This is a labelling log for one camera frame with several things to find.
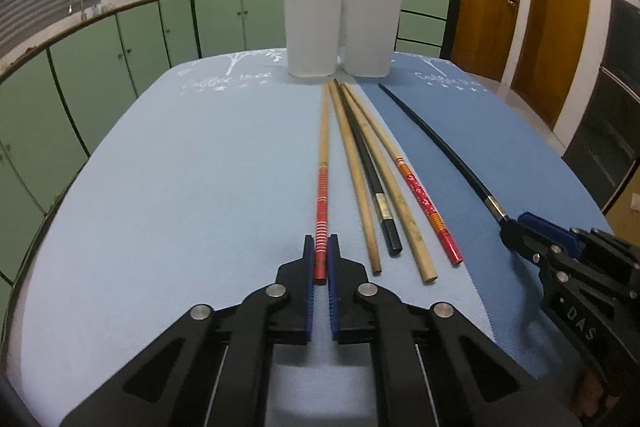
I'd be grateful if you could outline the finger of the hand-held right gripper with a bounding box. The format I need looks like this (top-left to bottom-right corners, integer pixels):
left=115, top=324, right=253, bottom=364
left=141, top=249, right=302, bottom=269
left=517, top=212, right=584, bottom=259
left=500, top=218, right=549, bottom=265

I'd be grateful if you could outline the black glass-front cabinet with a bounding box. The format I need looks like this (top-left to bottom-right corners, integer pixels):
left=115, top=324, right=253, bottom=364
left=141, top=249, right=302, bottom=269
left=562, top=0, right=640, bottom=212

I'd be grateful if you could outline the two-tone blue printed mat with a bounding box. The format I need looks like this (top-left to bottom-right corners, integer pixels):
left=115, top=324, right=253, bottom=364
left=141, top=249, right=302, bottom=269
left=4, top=48, right=615, bottom=427

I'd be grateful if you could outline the white two-compartment utensil holder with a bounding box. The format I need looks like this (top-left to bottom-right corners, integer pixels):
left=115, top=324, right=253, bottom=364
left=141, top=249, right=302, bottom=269
left=281, top=0, right=405, bottom=79

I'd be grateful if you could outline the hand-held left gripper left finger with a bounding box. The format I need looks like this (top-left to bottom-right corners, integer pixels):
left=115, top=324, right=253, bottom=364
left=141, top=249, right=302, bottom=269
left=59, top=234, right=317, bottom=427

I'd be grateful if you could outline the cardboard box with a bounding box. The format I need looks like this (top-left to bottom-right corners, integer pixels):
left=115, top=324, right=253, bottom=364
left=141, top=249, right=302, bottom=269
left=602, top=174, right=640, bottom=233

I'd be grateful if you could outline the red striped bamboo chopstick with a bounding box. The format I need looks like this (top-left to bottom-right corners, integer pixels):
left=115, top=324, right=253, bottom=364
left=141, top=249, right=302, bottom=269
left=314, top=80, right=332, bottom=285

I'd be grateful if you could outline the black chopstick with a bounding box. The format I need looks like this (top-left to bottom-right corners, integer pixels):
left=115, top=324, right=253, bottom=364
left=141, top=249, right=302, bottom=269
left=378, top=83, right=511, bottom=225
left=336, top=83, right=404, bottom=256

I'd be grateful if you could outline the plain bamboo chopstick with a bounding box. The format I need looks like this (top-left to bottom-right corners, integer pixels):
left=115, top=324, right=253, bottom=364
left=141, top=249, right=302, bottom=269
left=328, top=79, right=383, bottom=275
left=341, top=82, right=440, bottom=284

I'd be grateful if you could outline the red flowered bamboo chopstick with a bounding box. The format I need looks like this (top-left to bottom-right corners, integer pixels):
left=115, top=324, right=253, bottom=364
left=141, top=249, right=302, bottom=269
left=350, top=89, right=465, bottom=266

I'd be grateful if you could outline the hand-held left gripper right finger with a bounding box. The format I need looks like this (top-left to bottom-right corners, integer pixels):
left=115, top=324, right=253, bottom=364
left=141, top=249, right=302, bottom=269
left=329, top=234, right=583, bottom=427

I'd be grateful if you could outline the wooden door in frame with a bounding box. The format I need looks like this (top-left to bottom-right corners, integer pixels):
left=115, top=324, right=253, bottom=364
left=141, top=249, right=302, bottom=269
left=510, top=0, right=601, bottom=130

